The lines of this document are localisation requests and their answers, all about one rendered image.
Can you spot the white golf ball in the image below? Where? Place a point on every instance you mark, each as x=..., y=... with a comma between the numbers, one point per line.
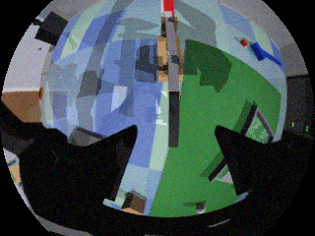
x=200, y=208

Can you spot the green flat mat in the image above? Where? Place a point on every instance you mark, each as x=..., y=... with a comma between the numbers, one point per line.
x=218, y=90

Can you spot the small red cube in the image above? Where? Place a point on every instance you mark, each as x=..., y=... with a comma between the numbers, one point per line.
x=243, y=42

